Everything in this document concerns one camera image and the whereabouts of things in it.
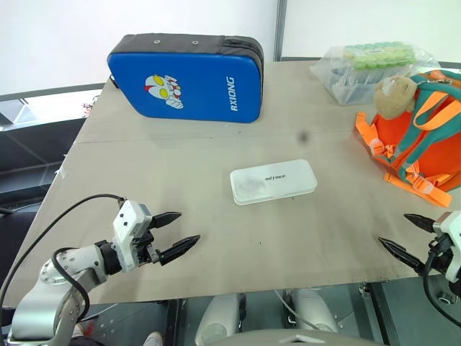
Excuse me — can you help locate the dark grey rounded robot torso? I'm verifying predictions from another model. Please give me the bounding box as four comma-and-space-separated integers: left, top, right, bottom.
230, 329, 383, 346

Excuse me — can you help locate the grey vertical window post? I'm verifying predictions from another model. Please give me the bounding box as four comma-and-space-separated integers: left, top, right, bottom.
272, 0, 289, 63

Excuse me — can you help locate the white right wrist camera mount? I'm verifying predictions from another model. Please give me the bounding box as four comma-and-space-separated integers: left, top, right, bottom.
431, 210, 461, 284

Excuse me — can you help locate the silver rounded robot leg shell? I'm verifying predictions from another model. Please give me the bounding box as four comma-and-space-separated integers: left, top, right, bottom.
284, 288, 339, 333
195, 293, 246, 346

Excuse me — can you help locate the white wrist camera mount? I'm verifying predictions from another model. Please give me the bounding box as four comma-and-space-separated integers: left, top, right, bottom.
431, 210, 461, 284
112, 200, 153, 272

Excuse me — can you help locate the blue cartoon carrying case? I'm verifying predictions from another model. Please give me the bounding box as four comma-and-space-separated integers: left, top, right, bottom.
107, 32, 265, 125

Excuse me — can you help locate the orange and green backpack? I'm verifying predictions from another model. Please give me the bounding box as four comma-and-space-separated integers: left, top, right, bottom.
354, 69, 461, 208

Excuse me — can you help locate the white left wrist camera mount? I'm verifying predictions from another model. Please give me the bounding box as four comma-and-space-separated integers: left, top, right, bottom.
112, 200, 153, 272

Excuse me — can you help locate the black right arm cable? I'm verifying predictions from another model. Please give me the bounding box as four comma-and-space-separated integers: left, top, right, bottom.
421, 241, 461, 327

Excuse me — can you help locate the beige plush toy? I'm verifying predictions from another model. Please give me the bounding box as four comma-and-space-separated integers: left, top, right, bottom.
373, 74, 419, 119

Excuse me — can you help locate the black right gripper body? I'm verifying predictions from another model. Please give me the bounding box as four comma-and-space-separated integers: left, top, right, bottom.
420, 239, 454, 278

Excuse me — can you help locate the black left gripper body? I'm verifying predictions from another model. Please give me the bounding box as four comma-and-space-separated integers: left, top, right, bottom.
133, 215, 162, 267

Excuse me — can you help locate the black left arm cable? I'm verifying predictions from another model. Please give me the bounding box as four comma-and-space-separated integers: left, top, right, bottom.
0, 193, 126, 325

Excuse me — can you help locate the white plastic box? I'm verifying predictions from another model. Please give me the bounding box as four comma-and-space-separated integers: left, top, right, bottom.
229, 159, 319, 207

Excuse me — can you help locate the green capped tube pack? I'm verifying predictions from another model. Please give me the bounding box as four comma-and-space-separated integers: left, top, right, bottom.
341, 41, 419, 72

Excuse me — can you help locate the white shoe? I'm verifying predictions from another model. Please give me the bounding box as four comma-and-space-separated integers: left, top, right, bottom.
142, 330, 165, 346

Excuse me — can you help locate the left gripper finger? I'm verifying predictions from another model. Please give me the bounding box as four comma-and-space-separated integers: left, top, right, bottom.
158, 234, 202, 267
154, 211, 182, 230

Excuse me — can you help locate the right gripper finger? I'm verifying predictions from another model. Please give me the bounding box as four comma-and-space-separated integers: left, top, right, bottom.
377, 236, 424, 277
403, 213, 435, 234

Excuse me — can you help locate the clear plastic bag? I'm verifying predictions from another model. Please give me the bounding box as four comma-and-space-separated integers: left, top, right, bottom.
309, 41, 442, 106

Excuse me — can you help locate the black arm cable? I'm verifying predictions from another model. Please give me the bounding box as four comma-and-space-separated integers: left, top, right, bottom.
0, 193, 126, 325
421, 241, 461, 327

